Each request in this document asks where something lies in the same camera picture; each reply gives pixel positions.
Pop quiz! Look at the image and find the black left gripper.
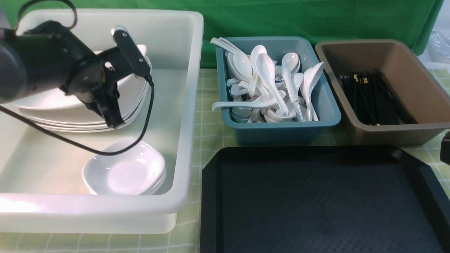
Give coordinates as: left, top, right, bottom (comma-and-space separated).
65, 47, 125, 129

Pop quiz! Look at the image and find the large white square plate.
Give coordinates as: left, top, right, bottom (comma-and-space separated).
12, 45, 150, 110

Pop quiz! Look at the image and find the small white sauce bowl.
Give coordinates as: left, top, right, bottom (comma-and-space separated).
82, 141, 166, 195

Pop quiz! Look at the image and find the white ceramic soup spoon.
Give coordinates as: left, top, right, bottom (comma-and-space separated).
255, 53, 289, 117

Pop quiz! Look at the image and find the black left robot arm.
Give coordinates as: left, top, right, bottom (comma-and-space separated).
0, 21, 124, 128

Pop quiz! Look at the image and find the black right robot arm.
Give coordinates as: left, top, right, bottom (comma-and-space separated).
440, 131, 450, 165

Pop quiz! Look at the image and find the top stacked white plate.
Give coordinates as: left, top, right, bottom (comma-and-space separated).
18, 80, 148, 125

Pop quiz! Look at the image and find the stacked white plate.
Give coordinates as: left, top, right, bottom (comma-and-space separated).
35, 99, 145, 133
21, 86, 148, 128
18, 80, 148, 125

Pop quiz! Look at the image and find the middle stacked white plate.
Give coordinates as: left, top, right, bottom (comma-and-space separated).
21, 86, 148, 128

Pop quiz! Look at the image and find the bottom stacked white plate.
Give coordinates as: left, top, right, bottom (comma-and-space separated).
35, 99, 145, 133

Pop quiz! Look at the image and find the small white bowl in tub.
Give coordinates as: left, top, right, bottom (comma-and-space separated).
142, 169, 167, 195

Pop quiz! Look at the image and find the large white plastic tub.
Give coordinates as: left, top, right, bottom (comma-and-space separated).
1, 8, 204, 234

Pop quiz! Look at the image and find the white spoon top left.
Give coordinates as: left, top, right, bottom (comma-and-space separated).
210, 37, 249, 57

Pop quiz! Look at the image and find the long white spoon front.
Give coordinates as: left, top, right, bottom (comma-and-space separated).
212, 94, 277, 111

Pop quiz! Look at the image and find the teal plastic spoon bin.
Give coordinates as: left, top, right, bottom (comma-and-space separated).
221, 36, 342, 145

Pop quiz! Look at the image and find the green checkered tablecloth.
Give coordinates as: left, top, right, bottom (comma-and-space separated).
0, 68, 450, 253

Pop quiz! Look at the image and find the white spoon centre bin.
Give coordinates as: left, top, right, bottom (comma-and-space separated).
278, 66, 304, 122

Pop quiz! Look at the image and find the black serving tray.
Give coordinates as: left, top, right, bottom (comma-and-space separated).
199, 145, 450, 253

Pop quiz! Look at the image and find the white spoon right upright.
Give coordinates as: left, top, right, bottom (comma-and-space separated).
302, 62, 324, 121

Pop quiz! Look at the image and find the green backdrop cloth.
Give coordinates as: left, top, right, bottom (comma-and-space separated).
2, 0, 444, 69

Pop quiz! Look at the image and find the pile of black chopsticks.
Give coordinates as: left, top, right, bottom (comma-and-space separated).
336, 69, 418, 125

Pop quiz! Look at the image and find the brown plastic chopstick bin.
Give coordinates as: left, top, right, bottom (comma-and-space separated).
315, 39, 450, 146

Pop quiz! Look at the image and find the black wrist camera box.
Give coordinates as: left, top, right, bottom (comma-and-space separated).
111, 25, 152, 80

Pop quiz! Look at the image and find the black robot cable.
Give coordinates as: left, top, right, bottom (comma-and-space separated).
0, 0, 155, 156

